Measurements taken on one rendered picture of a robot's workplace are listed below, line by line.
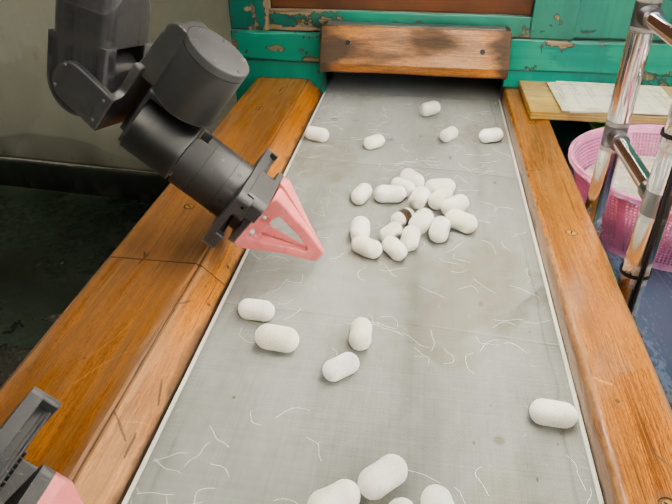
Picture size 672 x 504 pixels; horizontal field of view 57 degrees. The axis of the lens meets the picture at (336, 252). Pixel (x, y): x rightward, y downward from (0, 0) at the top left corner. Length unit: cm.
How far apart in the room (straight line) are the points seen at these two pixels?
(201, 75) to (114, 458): 29
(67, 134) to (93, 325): 198
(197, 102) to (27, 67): 197
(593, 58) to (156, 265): 78
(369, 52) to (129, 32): 53
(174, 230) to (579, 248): 40
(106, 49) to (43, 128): 199
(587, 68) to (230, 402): 83
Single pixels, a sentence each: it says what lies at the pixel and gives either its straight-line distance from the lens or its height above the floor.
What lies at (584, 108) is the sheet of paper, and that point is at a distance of 98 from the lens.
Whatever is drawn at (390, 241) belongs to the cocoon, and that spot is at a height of 76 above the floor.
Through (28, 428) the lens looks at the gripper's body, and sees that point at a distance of 28.
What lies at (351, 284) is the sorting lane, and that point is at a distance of 59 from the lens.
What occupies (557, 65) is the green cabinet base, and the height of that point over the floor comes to 80.
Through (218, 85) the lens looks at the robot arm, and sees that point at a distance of 51.
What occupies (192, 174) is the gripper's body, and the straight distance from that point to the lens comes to 55.
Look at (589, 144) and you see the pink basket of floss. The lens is 92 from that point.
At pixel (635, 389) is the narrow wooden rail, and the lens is 49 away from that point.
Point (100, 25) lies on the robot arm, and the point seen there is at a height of 97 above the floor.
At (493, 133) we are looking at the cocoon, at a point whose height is 76.
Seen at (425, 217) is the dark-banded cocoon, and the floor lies 76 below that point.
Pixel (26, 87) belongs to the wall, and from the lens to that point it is 251.
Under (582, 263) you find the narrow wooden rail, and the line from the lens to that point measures 62.
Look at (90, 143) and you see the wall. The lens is 245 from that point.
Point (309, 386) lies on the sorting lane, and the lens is 48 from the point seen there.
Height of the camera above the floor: 108
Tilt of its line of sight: 33 degrees down
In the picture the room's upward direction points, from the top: straight up
